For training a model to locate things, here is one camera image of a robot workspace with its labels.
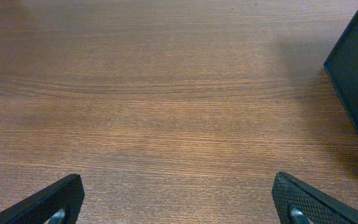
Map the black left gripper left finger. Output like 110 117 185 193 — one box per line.
0 174 85 224

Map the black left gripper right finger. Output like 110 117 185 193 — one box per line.
272 172 358 224

